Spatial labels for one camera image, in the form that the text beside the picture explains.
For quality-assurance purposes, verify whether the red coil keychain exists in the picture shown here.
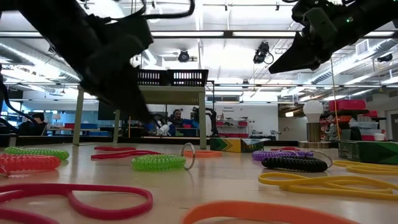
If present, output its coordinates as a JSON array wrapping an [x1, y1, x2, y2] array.
[[0, 154, 62, 178]]

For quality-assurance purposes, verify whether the white bulb table lamp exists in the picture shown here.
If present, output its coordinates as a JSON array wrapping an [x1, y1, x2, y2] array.
[[297, 99, 333, 149]]

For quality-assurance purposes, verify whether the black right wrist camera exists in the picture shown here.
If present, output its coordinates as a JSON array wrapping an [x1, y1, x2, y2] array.
[[291, 0, 315, 30]]

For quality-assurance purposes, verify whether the purple coil keychain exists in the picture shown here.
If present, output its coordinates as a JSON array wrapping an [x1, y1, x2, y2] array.
[[289, 150, 315, 158], [251, 150, 295, 162]]

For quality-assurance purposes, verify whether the green coil keychain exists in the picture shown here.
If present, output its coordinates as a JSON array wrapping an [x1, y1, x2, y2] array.
[[3, 146, 70, 161], [131, 142, 197, 172]]

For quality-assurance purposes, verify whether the person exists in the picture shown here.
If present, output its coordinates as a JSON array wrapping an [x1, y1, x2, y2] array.
[[17, 111, 49, 137], [167, 108, 200, 137]]

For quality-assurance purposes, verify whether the dark monitor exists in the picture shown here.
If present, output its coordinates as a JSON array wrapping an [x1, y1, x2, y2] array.
[[98, 101, 118, 121]]

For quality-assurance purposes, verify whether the yellow rubber band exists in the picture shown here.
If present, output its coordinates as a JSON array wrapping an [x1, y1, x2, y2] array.
[[332, 159, 398, 175], [257, 172, 398, 202]]

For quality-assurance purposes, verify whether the orange rubber band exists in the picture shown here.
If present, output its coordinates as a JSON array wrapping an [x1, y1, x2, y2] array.
[[182, 150, 223, 159], [180, 200, 361, 224]]

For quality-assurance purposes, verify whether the ceiling light strip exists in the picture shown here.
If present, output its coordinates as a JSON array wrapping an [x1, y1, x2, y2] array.
[[233, 30, 296, 37], [150, 30, 224, 37]]

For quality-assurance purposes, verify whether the black ceiling camera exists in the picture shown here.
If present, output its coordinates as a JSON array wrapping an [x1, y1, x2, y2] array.
[[252, 41, 275, 65], [177, 49, 190, 63]]

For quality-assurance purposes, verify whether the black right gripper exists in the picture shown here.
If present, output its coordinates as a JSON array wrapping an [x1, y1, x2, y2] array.
[[269, 6, 343, 75]]

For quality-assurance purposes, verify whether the green crayon box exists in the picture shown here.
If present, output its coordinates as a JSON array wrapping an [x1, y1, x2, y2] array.
[[210, 138, 271, 154], [338, 140, 398, 165]]

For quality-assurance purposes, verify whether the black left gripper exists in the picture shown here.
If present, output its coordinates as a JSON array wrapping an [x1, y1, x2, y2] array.
[[79, 14, 155, 124]]

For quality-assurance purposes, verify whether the black coil keychain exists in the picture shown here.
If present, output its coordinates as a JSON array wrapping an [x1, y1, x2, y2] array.
[[261, 149, 334, 174]]

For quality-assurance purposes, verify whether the green perforated metal shelf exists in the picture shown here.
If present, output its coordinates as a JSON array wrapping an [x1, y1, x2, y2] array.
[[72, 85, 208, 150]]

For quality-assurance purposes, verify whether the silver ventilation duct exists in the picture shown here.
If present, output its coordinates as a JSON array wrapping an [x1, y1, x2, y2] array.
[[0, 42, 81, 83]]

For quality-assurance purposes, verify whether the white plastic container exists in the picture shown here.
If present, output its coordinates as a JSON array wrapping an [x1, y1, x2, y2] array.
[[348, 118, 380, 130]]

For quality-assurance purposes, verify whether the black hanging arm cable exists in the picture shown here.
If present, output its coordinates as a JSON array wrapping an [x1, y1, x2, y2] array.
[[0, 62, 39, 125]]

